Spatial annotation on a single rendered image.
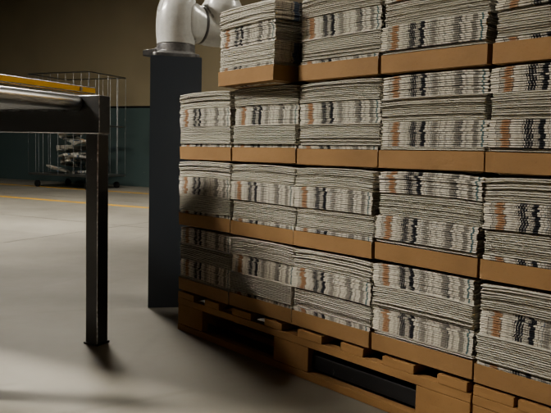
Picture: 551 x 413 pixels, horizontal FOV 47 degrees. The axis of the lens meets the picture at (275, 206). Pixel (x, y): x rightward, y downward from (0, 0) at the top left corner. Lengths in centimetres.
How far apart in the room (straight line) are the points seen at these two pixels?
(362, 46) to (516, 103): 44
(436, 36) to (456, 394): 81
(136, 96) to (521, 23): 959
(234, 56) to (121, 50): 909
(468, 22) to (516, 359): 72
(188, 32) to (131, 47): 829
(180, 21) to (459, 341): 168
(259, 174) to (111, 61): 933
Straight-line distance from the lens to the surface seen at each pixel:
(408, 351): 160
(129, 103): 1085
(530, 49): 142
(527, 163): 139
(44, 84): 192
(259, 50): 188
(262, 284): 194
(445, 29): 153
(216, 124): 208
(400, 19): 162
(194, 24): 266
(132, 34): 1094
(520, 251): 142
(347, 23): 172
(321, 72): 175
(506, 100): 143
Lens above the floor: 64
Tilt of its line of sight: 5 degrees down
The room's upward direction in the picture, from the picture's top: 2 degrees clockwise
